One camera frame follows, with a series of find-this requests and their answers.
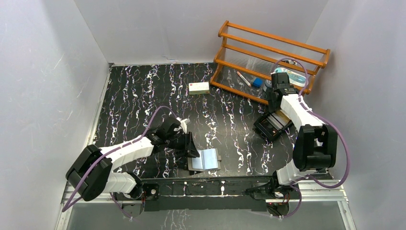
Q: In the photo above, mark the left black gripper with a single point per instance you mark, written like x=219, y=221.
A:
x=189, y=144

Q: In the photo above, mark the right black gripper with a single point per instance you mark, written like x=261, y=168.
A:
x=272, y=106

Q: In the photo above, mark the grey card holder wallet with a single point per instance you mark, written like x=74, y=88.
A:
x=209, y=160

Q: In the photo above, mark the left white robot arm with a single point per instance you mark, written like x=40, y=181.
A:
x=94, y=171

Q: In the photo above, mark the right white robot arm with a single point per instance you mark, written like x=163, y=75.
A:
x=315, y=147

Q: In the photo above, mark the black card tray box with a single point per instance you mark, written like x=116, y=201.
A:
x=271, y=125

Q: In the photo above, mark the blister pack blue tool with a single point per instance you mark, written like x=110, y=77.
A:
x=295, y=78

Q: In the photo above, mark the blue small block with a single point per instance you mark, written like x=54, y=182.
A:
x=257, y=82

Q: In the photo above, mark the white marker pen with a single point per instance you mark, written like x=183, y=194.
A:
x=244, y=79

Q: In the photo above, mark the orange wooden shelf rack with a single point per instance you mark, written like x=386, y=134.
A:
x=256, y=54

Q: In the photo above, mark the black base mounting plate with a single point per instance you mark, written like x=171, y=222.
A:
x=213, y=193

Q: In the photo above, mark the white small cardboard box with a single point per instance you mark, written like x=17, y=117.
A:
x=199, y=88

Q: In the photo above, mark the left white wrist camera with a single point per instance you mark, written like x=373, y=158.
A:
x=184, y=123

